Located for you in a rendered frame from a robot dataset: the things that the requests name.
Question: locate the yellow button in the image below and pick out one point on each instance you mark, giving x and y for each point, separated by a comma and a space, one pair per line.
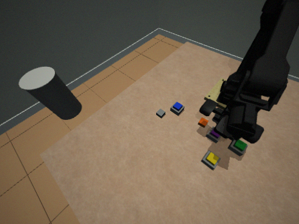
210, 160

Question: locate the green button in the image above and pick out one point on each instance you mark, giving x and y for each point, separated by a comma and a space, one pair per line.
238, 147

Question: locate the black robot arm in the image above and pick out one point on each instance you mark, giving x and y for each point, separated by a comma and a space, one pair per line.
263, 71

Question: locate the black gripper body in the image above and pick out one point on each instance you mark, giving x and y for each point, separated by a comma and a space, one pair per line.
210, 106

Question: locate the purple button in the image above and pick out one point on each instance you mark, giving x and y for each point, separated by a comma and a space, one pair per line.
212, 135

